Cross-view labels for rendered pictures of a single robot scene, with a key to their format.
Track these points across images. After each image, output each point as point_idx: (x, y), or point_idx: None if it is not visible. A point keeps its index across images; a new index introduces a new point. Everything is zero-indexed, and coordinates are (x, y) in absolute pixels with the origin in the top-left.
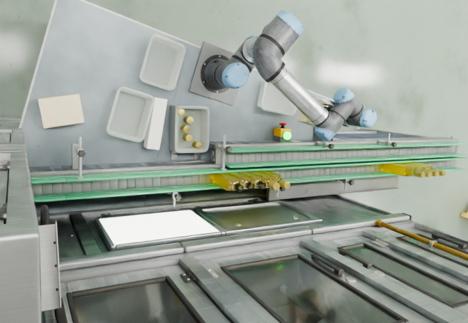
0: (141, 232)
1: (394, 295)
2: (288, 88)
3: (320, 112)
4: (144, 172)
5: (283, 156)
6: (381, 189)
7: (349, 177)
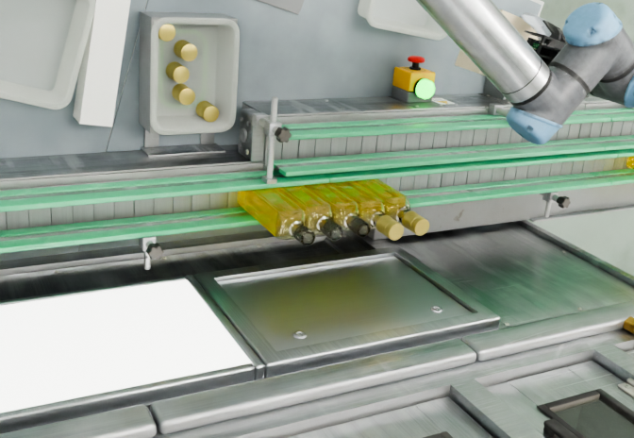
0: (51, 363)
1: None
2: (451, 5)
3: (528, 73)
4: (71, 190)
5: (412, 140)
6: (623, 208)
7: (560, 187)
